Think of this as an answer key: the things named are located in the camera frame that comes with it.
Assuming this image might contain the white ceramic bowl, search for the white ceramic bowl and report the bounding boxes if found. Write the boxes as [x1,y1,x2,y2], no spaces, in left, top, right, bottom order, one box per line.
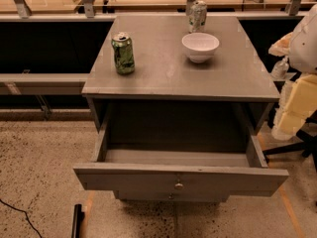
[181,33,220,63]

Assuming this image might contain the open grey top drawer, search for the open grey top drawer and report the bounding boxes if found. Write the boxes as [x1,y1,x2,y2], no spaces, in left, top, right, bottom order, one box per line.
[72,103,290,198]

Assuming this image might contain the black floor cable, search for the black floor cable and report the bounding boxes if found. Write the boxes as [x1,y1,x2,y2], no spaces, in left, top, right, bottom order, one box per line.
[0,198,44,238]

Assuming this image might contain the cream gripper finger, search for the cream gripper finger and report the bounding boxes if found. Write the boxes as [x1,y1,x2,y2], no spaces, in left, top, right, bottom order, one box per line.
[268,33,292,57]
[271,74,317,141]

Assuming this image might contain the black bar on floor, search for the black bar on floor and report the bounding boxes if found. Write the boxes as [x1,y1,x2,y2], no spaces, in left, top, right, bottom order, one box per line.
[71,204,83,238]

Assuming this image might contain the crushed green soda can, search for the crushed green soda can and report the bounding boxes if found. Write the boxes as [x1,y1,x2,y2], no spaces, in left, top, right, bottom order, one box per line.
[111,32,135,75]

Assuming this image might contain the white silver crushed can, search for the white silver crushed can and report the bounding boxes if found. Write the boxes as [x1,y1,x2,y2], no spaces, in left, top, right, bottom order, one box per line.
[189,1,207,33]

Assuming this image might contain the clear hand sanitizer bottle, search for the clear hand sanitizer bottle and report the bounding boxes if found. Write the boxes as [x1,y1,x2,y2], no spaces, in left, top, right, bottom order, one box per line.
[270,56,289,79]

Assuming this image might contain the grey wooden drawer cabinet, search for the grey wooden drawer cabinet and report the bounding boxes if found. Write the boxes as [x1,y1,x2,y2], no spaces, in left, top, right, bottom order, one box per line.
[81,14,281,203]

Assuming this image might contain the lower drawer with knob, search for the lower drawer with knob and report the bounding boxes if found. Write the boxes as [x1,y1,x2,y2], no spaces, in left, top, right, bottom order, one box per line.
[114,190,229,202]

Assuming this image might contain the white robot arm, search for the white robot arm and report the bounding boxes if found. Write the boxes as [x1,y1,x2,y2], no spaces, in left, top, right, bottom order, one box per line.
[268,5,317,140]

